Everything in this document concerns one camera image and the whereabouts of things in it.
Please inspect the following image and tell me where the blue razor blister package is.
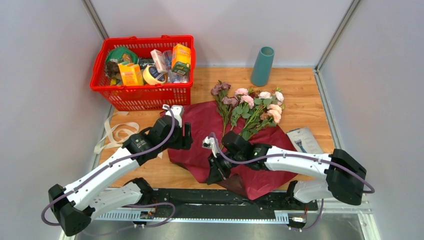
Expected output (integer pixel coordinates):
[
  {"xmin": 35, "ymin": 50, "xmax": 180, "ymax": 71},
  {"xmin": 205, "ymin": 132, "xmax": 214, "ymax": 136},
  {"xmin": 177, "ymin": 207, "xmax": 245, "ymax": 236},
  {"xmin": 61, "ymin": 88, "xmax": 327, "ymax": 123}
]
[{"xmin": 286, "ymin": 127, "xmax": 324, "ymax": 154}]

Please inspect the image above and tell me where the orange juice carton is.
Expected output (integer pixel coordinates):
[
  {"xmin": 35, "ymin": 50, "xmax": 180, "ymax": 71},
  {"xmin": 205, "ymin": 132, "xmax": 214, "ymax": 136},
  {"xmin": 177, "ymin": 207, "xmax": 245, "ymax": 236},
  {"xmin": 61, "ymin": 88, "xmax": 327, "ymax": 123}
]
[{"xmin": 118, "ymin": 61, "xmax": 144, "ymax": 86}]

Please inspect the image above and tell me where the yellow tape roll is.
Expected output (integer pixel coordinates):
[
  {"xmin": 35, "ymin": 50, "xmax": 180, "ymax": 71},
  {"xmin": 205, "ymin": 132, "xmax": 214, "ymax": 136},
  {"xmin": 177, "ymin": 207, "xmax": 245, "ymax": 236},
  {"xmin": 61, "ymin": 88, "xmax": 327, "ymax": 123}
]
[{"xmin": 142, "ymin": 64, "xmax": 167, "ymax": 86}]

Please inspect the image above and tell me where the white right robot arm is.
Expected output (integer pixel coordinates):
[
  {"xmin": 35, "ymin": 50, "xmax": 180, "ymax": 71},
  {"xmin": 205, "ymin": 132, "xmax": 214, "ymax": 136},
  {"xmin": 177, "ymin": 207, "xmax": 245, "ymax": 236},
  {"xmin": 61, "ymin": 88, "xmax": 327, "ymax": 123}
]
[{"xmin": 202, "ymin": 131, "xmax": 375, "ymax": 210}]

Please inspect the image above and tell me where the green snack bag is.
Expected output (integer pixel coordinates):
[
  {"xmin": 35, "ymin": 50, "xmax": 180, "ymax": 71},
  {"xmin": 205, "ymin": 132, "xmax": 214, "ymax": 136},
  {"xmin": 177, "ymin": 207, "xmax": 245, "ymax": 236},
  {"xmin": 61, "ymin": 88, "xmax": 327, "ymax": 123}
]
[{"xmin": 105, "ymin": 46, "xmax": 139, "ymax": 64}]

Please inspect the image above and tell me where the white small box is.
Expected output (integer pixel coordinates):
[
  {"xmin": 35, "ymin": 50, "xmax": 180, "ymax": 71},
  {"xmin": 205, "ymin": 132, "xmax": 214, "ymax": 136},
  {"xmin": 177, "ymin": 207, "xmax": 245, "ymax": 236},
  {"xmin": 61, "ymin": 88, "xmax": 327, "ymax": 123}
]
[{"xmin": 150, "ymin": 49, "xmax": 168, "ymax": 74}]

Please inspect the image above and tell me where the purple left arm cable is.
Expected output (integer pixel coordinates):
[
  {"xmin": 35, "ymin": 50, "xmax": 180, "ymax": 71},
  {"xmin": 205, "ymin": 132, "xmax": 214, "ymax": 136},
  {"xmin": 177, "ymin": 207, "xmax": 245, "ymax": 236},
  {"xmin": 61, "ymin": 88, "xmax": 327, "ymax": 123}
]
[{"xmin": 40, "ymin": 105, "xmax": 176, "ymax": 229}]

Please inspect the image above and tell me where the clear plastic bottle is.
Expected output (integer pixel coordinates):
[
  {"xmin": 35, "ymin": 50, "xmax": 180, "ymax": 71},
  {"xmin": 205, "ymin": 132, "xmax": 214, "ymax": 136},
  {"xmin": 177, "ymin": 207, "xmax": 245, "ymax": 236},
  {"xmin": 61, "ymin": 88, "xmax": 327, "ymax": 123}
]
[{"xmin": 162, "ymin": 50, "xmax": 189, "ymax": 84}]

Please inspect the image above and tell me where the dark red wrapping paper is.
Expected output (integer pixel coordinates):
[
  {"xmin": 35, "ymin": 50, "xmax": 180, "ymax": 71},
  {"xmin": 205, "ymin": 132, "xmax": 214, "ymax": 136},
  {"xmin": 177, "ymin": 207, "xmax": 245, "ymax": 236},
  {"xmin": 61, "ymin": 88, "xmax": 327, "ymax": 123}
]
[{"xmin": 167, "ymin": 101, "xmax": 297, "ymax": 200}]

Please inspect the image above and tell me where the red plastic shopping basket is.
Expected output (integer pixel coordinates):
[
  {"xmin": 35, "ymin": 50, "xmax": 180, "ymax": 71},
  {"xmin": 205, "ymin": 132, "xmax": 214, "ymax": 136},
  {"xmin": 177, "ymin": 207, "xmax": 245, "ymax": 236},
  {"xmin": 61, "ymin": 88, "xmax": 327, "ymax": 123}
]
[{"xmin": 90, "ymin": 35, "xmax": 196, "ymax": 111}]

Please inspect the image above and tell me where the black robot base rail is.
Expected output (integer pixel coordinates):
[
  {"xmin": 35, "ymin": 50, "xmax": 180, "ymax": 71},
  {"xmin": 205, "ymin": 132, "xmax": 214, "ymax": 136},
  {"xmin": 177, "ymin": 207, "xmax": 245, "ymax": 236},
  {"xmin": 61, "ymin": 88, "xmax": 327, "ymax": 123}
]
[{"xmin": 96, "ymin": 187, "xmax": 372, "ymax": 224}]

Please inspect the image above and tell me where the white printed ribbon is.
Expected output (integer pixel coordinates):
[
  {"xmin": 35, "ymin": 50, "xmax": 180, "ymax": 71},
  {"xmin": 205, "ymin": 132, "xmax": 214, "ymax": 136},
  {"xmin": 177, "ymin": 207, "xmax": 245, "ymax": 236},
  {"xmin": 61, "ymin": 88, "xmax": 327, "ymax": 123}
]
[{"xmin": 93, "ymin": 111, "xmax": 141, "ymax": 155}]

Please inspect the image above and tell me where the pink flower bouquet brown wrap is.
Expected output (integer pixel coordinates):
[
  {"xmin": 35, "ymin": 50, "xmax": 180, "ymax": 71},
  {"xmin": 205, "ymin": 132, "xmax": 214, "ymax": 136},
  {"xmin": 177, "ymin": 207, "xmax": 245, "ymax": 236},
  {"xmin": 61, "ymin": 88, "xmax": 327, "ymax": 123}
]
[{"xmin": 210, "ymin": 81, "xmax": 285, "ymax": 140}]

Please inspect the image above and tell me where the teal ceramic vase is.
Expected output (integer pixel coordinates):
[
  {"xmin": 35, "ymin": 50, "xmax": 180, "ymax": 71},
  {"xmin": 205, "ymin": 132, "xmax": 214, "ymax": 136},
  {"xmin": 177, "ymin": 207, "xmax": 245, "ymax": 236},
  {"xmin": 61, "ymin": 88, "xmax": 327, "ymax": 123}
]
[{"xmin": 250, "ymin": 46, "xmax": 275, "ymax": 87}]

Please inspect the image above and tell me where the orange green box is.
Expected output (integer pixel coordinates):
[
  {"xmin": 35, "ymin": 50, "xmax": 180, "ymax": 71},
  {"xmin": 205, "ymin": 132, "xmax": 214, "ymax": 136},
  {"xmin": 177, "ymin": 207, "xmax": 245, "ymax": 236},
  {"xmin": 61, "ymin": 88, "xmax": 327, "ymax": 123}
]
[{"xmin": 171, "ymin": 43, "xmax": 191, "ymax": 76}]

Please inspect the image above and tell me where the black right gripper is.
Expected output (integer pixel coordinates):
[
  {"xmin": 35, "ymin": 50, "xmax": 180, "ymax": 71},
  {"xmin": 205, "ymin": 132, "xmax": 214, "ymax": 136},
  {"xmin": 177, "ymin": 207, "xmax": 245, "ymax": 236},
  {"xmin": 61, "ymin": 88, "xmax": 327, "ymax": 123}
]
[{"xmin": 206, "ymin": 150, "xmax": 245, "ymax": 185}]

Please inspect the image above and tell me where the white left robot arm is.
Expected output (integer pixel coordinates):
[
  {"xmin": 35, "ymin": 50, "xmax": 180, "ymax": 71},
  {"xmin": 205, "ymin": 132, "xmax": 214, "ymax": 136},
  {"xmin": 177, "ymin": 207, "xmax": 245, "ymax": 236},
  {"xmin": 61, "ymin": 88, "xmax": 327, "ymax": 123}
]
[{"xmin": 46, "ymin": 115, "xmax": 193, "ymax": 237}]

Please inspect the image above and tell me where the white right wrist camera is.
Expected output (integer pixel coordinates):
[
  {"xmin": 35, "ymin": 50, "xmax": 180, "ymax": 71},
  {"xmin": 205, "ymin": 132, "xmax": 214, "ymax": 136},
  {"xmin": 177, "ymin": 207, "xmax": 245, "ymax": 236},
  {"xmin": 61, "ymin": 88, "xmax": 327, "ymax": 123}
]
[{"xmin": 202, "ymin": 136, "xmax": 220, "ymax": 158}]

